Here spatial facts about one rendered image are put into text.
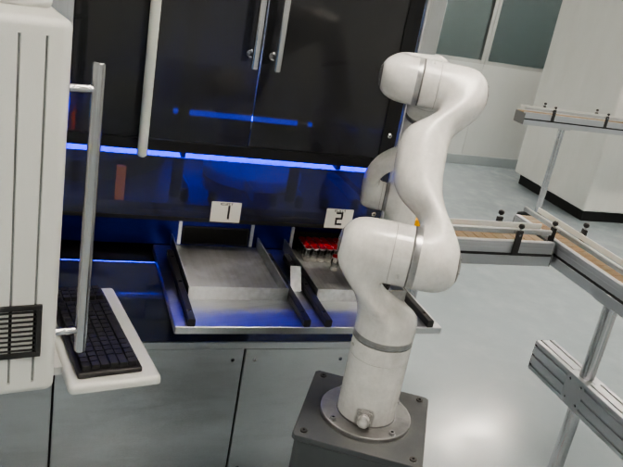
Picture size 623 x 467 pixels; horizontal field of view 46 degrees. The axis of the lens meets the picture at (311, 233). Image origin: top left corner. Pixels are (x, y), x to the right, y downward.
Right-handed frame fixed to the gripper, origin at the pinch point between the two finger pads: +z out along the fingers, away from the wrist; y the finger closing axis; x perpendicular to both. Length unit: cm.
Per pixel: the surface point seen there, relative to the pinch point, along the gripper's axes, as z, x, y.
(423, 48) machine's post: -61, -24, -8
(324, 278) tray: 4.2, -11.3, 13.2
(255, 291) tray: 1.8, 2.4, 36.9
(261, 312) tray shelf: 4.4, 9.1, 36.5
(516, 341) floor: 93, -125, -152
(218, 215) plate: -8.6, -23.5, 43.1
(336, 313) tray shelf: 4.4, 9.2, 16.6
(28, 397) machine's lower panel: 50, -24, 91
